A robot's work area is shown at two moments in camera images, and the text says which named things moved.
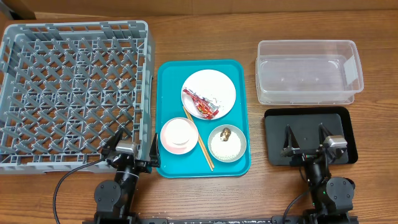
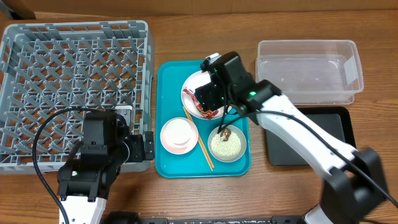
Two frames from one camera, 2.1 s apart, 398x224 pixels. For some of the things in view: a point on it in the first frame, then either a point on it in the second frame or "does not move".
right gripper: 301,155 -> 204,94
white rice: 226,150 does not move
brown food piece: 225,134 does not move
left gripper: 134,162 -> 148,145
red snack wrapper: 206,108 does not move
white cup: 179,135 does not move
